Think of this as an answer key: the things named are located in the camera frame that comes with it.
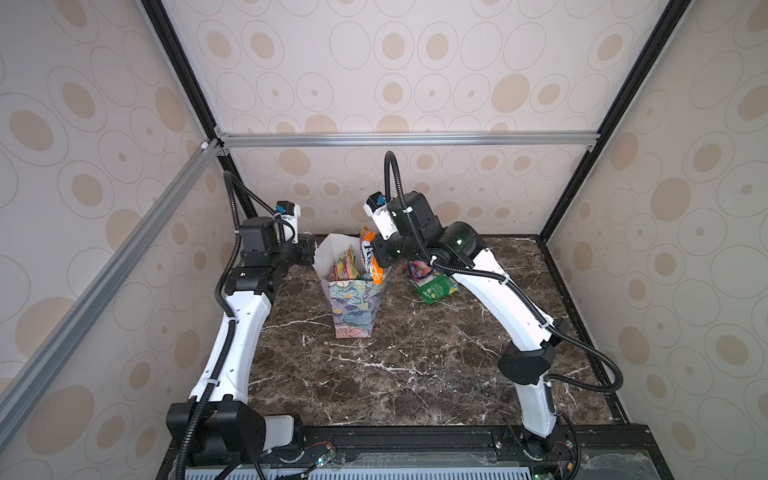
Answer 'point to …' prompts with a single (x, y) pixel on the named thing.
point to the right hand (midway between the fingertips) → (372, 242)
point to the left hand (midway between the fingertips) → (321, 231)
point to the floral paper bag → (353, 304)
